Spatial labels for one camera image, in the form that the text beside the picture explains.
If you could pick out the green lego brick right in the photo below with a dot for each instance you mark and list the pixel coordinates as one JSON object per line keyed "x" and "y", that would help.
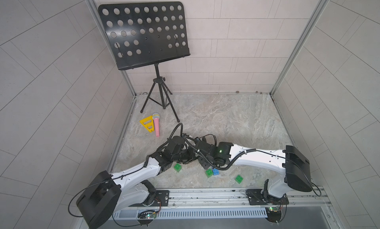
{"x": 239, "y": 179}

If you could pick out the white ventilation grille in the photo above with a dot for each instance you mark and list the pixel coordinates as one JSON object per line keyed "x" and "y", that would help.
{"x": 211, "y": 213}

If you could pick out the aluminium mounting rail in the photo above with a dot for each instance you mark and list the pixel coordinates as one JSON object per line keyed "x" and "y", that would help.
{"x": 188, "y": 198}

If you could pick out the green lego brick beside blue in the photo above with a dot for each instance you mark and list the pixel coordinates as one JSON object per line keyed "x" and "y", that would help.
{"x": 209, "y": 173}

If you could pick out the black perforated music stand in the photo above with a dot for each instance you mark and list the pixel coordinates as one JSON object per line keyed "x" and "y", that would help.
{"x": 144, "y": 34}

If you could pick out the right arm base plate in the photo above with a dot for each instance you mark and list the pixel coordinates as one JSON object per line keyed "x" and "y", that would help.
{"x": 262, "y": 197}

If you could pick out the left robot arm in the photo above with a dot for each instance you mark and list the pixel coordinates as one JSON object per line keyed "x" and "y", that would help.
{"x": 110, "y": 192}

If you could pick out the yellow plastic triangle frame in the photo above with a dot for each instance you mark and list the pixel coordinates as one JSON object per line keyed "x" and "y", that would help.
{"x": 148, "y": 123}

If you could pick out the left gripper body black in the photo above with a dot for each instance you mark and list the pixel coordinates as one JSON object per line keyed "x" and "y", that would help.
{"x": 185, "y": 157}

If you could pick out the green lego brick lower left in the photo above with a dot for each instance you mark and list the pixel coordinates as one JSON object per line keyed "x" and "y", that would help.
{"x": 178, "y": 167}

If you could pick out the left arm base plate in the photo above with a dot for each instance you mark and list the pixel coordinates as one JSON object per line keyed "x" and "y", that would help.
{"x": 157, "y": 198}

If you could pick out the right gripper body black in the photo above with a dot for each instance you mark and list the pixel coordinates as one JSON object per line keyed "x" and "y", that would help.
{"x": 205, "y": 161}

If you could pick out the pink toy microphone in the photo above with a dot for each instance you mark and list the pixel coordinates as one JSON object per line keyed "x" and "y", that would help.
{"x": 156, "y": 118}

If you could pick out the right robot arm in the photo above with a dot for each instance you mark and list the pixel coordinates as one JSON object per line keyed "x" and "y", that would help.
{"x": 292, "y": 167}

